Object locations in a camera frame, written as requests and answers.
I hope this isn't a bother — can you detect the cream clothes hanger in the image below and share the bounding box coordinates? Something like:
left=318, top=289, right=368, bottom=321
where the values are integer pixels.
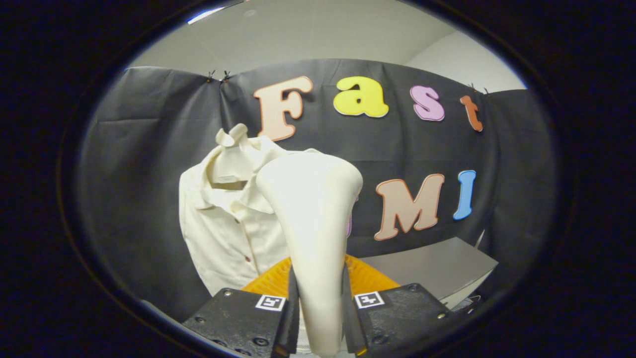
left=211, top=123, right=259, bottom=183

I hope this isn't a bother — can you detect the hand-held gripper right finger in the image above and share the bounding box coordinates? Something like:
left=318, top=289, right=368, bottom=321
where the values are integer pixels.
left=342, top=255, right=468, bottom=358

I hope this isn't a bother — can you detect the white cabinet with grey top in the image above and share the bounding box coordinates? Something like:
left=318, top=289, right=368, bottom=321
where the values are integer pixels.
left=358, top=237, right=499, bottom=310

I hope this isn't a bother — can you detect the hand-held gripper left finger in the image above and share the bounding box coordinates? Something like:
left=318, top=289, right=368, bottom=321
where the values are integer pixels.
left=181, top=256, right=301, bottom=358

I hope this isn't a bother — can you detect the cream button-up shirt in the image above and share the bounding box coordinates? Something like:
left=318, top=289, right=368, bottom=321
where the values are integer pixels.
left=179, top=135, right=322, bottom=296

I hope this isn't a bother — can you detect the white garment steamer head with hose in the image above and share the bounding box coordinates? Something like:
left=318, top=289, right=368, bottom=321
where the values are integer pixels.
left=256, top=151, right=364, bottom=358

